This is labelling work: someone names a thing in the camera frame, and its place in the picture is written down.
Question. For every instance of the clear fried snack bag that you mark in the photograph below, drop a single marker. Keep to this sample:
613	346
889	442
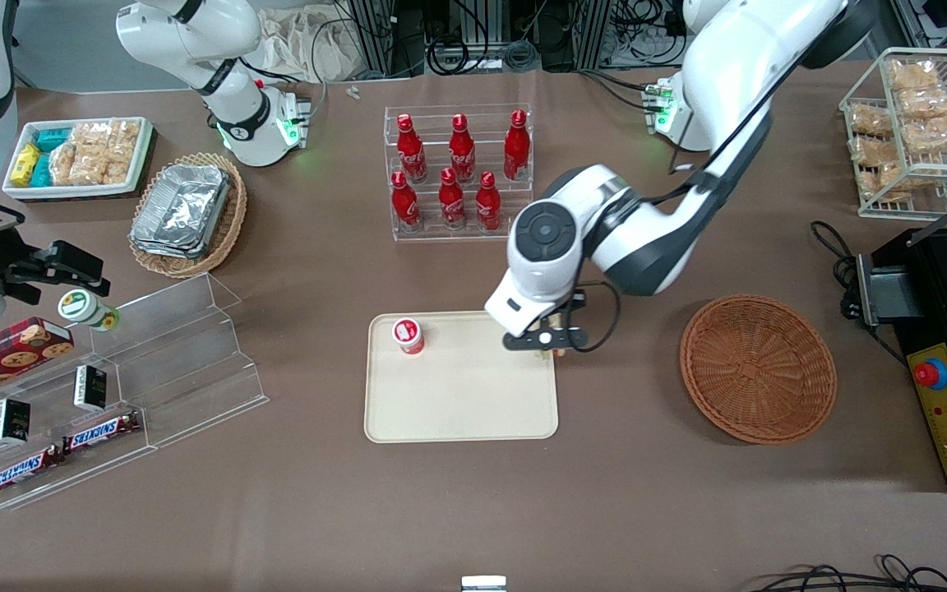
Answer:
927	103
876	182
934	134
870	119
870	150
913	74

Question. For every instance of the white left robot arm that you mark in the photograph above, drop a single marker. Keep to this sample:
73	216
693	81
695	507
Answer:
728	82

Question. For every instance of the yellow snack packet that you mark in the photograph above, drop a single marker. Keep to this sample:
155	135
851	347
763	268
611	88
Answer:
25	164

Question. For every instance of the green lid small bottle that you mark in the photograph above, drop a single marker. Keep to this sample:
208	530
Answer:
83	308

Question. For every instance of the red cola bottle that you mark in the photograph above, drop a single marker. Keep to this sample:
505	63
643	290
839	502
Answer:
516	148
462	156
452	204
412	156
487	205
404	205

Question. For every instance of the white rectangular snack bin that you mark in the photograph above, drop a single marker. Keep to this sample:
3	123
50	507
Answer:
25	191

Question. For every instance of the clear acrylic step shelf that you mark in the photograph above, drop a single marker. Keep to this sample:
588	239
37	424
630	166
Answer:
194	370
54	485

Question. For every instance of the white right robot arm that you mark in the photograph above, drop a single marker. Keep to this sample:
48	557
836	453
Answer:
194	41

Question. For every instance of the red white yogurt cup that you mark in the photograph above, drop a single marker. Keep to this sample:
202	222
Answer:
409	335

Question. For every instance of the small black carton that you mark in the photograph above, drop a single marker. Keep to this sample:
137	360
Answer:
10	421
90	388

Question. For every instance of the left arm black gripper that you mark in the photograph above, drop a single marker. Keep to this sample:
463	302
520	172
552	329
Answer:
579	303

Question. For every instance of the red plaid cookie box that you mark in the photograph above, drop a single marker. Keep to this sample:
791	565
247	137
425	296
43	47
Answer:
5	358

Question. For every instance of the teal snack packet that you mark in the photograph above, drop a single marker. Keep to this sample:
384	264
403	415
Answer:
53	138
42	170

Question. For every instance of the cream plastic tray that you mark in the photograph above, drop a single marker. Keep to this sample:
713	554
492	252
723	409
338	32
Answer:
457	395

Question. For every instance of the round brown wicker basket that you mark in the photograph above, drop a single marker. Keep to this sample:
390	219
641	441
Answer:
757	370

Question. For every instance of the stack of foil trays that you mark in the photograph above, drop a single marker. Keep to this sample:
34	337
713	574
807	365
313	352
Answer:
182	210

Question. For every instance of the grey metal bracket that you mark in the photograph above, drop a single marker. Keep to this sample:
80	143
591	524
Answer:
893	298

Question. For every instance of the clear acrylic bottle rack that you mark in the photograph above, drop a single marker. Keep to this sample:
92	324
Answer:
461	236

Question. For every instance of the clear rice cracker bag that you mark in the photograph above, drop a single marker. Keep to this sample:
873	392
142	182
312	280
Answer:
65	164
90	152
122	148

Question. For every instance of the oval tan wicker basket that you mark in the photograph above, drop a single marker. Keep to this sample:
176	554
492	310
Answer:
231	218

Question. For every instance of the snickers chocolate bar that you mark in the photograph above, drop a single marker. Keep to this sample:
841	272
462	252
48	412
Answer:
102	432
23	470

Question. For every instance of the red emergency stop button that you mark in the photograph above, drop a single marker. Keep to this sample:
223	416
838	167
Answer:
931	374

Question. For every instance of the beige cloth bag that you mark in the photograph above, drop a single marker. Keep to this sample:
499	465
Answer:
301	41

